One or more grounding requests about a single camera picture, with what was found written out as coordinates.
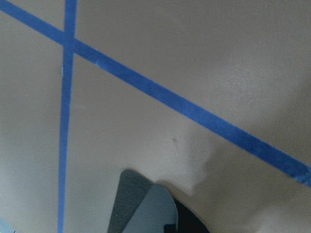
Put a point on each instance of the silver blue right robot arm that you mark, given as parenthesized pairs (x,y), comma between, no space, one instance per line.
(142,206)

